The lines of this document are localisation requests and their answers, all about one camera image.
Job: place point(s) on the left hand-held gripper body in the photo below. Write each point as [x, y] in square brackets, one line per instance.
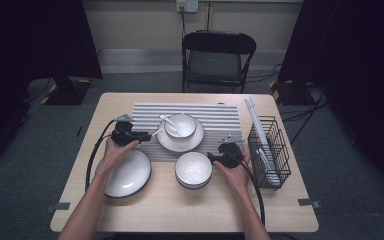
[123, 135]

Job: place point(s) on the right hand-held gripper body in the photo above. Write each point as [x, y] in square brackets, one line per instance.
[231, 155]

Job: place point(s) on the white plate black rim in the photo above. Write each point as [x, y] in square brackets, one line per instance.
[133, 176]
[183, 145]

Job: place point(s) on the white bowl black rim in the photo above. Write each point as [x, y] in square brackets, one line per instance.
[193, 187]
[193, 168]
[188, 123]

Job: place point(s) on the person's left hand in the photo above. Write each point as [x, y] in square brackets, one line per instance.
[118, 155]

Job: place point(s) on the person's right hand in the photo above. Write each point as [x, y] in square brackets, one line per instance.
[240, 180]

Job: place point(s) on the striped woven placemat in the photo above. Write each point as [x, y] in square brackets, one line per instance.
[220, 126]

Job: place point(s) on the bundle of white chopsticks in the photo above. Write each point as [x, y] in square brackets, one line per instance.
[255, 116]

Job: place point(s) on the black stand base yellow tape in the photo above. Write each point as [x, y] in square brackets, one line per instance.
[66, 95]
[290, 95]

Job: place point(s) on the grey tape piece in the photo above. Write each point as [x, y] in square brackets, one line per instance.
[60, 206]
[308, 202]

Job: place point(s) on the black folding chair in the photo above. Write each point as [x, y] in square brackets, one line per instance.
[218, 41]

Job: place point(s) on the black curtain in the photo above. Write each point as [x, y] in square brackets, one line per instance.
[30, 40]
[363, 66]

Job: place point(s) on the white wall socket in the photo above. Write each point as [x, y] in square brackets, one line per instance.
[188, 5]

